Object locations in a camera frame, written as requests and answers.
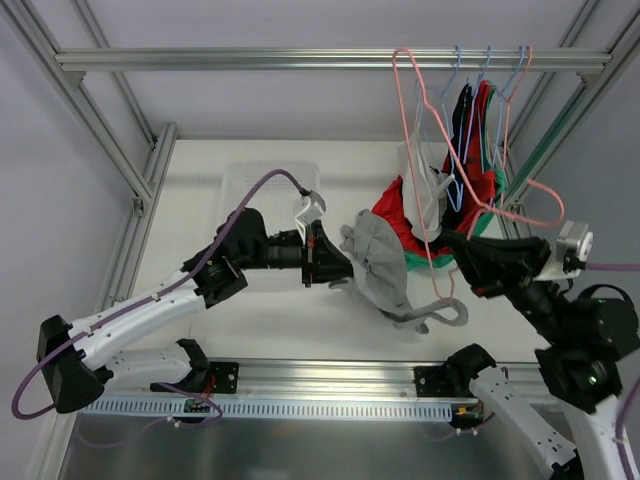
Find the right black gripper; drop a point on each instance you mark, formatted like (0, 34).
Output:
(542, 257)

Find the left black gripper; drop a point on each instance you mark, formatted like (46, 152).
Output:
(308, 261)

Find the grey tank top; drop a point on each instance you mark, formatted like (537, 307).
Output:
(380, 277)

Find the pink hanger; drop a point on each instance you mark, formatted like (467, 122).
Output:
(449, 300)
(506, 138)

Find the white tank top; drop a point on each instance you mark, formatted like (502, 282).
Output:
(423, 193)

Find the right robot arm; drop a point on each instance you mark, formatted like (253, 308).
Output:
(587, 337)

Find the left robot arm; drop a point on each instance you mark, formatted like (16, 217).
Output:
(79, 359)

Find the black tank top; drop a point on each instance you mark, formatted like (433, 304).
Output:
(453, 214)

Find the green tank top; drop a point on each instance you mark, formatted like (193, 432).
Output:
(487, 186)

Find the red tank top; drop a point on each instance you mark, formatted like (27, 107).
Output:
(389, 206)

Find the blue hanger right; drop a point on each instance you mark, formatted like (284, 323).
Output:
(505, 96)

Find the blue hanger with black top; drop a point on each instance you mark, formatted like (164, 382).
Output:
(471, 116)

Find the white plastic basket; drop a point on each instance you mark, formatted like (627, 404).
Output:
(276, 199)

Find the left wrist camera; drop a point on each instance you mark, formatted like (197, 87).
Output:
(308, 209)

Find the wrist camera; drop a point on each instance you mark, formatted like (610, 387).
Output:
(569, 253)
(308, 209)

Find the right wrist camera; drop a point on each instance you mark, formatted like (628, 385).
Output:
(569, 253)

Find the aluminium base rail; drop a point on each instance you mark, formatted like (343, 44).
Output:
(282, 379)

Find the aluminium hanging rail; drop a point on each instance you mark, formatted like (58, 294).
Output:
(557, 59)

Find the right aluminium frame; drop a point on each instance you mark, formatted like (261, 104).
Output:
(559, 103)

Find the aluminium frame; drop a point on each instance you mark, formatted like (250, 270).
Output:
(145, 185)
(559, 103)

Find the white slotted cable duct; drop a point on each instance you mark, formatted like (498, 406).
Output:
(262, 408)

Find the left aluminium frame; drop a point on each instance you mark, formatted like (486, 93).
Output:
(145, 185)

